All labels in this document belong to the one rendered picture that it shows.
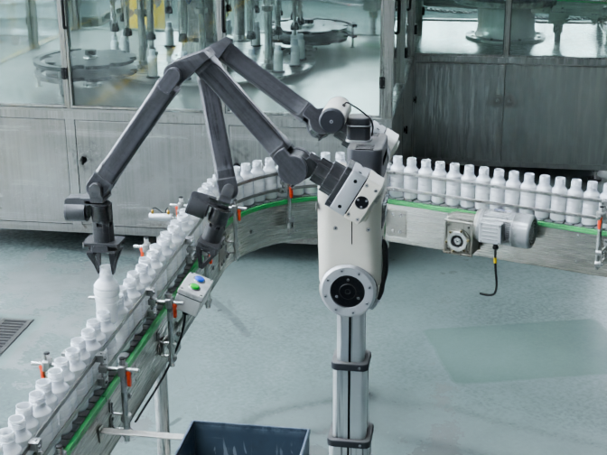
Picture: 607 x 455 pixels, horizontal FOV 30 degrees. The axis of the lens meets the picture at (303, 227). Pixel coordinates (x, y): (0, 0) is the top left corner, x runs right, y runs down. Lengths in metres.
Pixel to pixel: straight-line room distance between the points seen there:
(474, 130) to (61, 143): 3.04
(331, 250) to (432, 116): 5.13
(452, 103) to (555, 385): 3.30
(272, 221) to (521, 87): 3.90
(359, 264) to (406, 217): 1.43
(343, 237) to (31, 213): 4.05
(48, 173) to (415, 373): 2.63
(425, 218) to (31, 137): 2.99
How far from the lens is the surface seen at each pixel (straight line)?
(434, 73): 8.13
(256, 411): 5.03
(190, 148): 6.51
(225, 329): 5.81
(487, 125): 8.20
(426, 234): 4.55
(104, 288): 3.14
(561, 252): 4.39
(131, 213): 6.73
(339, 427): 3.42
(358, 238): 3.10
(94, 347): 3.04
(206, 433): 3.02
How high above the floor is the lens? 2.40
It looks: 19 degrees down
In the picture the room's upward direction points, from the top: straight up
